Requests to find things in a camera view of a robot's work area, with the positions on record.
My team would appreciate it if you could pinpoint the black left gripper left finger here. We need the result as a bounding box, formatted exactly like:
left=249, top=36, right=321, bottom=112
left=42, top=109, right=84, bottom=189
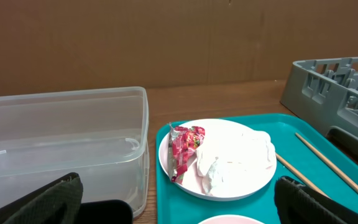
left=0, top=172, right=83, bottom=224

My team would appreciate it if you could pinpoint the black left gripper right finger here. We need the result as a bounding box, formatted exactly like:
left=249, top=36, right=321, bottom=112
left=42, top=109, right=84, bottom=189
left=274, top=176, right=358, bottom=224

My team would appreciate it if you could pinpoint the wooden chopstick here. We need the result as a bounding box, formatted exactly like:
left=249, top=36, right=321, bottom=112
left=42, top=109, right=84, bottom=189
left=276, top=154, right=328, bottom=197
left=295, top=133, right=358, bottom=193

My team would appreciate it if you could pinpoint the pink bowl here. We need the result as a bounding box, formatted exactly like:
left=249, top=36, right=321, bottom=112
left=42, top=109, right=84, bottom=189
left=199, top=215, right=264, bottom=224

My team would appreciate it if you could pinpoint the white napkin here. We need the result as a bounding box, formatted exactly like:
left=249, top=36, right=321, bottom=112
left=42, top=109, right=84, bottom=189
left=196, top=131, right=275, bottom=197

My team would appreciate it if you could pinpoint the red snack wrapper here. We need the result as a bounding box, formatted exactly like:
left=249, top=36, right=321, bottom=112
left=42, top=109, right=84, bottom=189
left=167, top=124, right=205, bottom=184

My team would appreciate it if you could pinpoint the teal plastic tray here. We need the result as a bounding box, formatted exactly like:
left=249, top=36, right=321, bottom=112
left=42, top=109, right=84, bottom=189
left=156, top=114, right=358, bottom=223

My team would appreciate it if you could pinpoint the clear plastic bin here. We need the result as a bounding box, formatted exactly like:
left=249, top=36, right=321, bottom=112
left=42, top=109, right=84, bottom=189
left=0, top=86, right=150, bottom=216

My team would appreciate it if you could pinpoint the grey dish rack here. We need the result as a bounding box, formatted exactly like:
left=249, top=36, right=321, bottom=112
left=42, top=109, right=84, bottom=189
left=280, top=57, right=358, bottom=156

